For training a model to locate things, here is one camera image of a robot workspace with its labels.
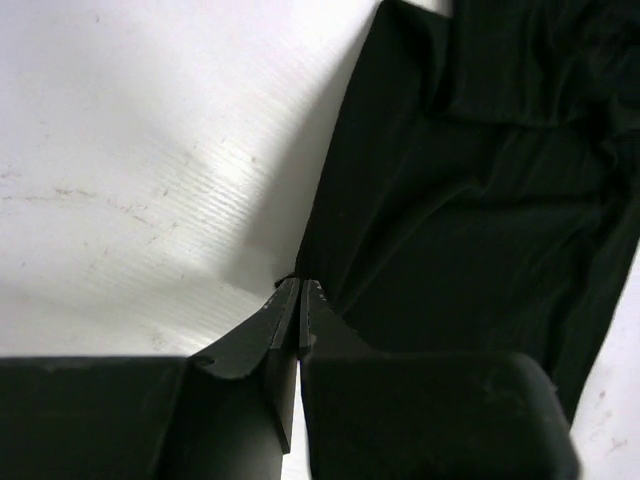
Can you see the black tank top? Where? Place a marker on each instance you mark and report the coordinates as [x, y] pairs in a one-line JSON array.
[[481, 188]]

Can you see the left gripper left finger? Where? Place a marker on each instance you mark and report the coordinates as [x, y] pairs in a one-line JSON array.
[[223, 413]]

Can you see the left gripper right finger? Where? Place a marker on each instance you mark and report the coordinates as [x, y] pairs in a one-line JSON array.
[[379, 415]]

